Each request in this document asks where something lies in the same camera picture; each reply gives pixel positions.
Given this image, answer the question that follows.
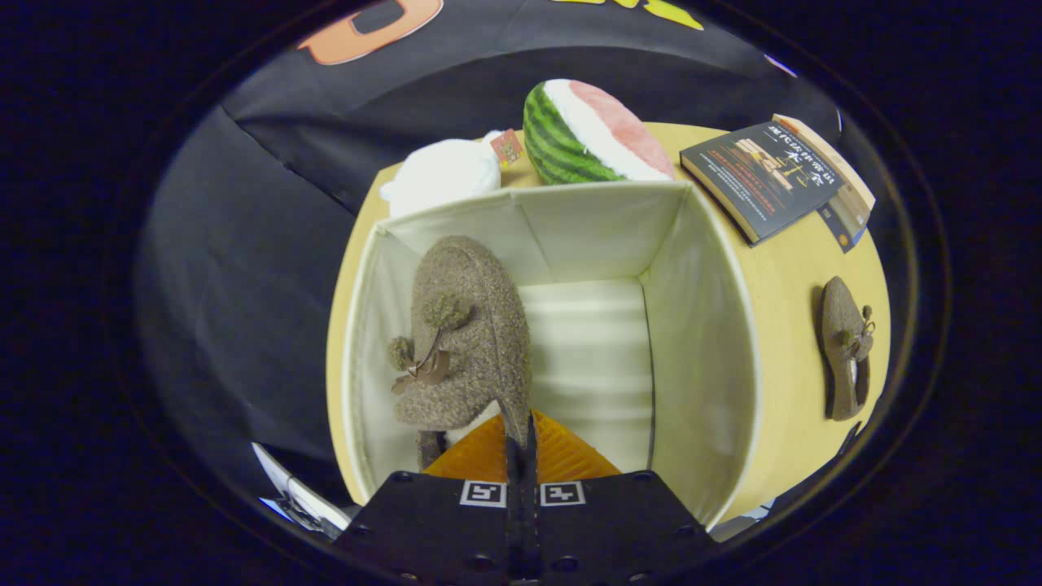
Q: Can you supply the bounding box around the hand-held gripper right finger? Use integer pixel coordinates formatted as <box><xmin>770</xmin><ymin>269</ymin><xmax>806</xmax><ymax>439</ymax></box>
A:
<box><xmin>521</xmin><ymin>409</ymin><xmax>717</xmax><ymax>586</ymax></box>

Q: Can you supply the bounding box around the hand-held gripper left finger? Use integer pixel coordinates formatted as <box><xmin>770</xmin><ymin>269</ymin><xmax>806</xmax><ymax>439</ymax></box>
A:
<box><xmin>332</xmin><ymin>411</ymin><xmax>523</xmax><ymax>586</ymax></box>

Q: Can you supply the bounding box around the brown fuzzy shoe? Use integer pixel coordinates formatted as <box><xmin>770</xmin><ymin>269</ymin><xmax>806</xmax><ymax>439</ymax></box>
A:
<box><xmin>818</xmin><ymin>275</ymin><xmax>877</xmax><ymax>422</ymax></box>
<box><xmin>389</xmin><ymin>236</ymin><xmax>534</xmax><ymax>473</ymax></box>

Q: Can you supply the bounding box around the cream fabric storage box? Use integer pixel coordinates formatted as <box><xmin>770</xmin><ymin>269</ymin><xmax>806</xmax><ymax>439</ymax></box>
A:
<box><xmin>342</xmin><ymin>181</ymin><xmax>762</xmax><ymax>530</ymax></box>

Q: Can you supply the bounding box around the white plush toy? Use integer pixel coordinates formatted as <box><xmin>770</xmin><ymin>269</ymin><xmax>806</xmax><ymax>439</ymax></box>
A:
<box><xmin>379</xmin><ymin>129</ymin><xmax>524</xmax><ymax>219</ymax></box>

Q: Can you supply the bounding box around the blue cover book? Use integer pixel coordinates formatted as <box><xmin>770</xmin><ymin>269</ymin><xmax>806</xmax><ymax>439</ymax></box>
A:
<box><xmin>818</xmin><ymin>203</ymin><xmax>865</xmax><ymax>254</ymax></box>

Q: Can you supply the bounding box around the black paperback book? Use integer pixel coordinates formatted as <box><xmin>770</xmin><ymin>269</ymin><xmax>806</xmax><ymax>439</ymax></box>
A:
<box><xmin>680</xmin><ymin>120</ymin><xmax>843</xmax><ymax>247</ymax></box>

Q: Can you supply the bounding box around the watermelon slice plush toy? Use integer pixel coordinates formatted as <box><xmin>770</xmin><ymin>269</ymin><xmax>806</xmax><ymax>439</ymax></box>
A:
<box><xmin>523</xmin><ymin>79</ymin><xmax>676</xmax><ymax>186</ymax></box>

